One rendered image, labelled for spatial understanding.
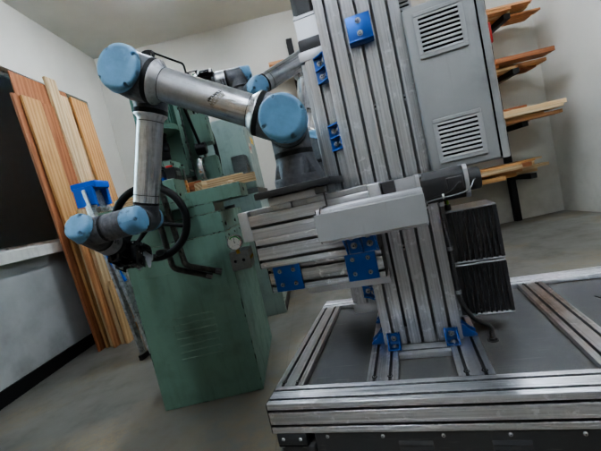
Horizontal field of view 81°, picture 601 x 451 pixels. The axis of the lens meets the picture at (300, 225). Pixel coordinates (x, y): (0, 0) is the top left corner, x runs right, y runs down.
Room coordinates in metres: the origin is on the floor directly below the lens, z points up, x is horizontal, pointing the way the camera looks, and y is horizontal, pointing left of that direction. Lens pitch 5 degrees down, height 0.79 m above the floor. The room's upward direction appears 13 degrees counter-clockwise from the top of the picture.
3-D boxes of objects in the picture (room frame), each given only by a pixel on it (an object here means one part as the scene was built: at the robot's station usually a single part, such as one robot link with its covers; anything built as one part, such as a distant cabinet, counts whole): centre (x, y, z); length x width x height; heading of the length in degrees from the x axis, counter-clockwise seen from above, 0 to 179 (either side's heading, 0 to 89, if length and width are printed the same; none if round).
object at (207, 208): (1.59, 0.53, 0.82); 0.40 x 0.21 x 0.04; 90
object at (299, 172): (1.07, -0.03, 0.87); 0.15 x 0.15 x 0.10
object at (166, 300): (1.77, 0.54, 0.35); 0.58 x 0.45 x 0.71; 0
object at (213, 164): (1.83, 0.38, 1.02); 0.09 x 0.07 x 0.12; 90
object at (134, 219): (0.99, 0.47, 0.82); 0.11 x 0.11 x 0.08; 87
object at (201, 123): (1.86, 0.38, 1.22); 0.09 x 0.08 x 0.15; 0
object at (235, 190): (1.54, 0.51, 0.87); 0.61 x 0.30 x 0.06; 90
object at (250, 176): (1.65, 0.47, 0.92); 0.64 x 0.02 x 0.04; 90
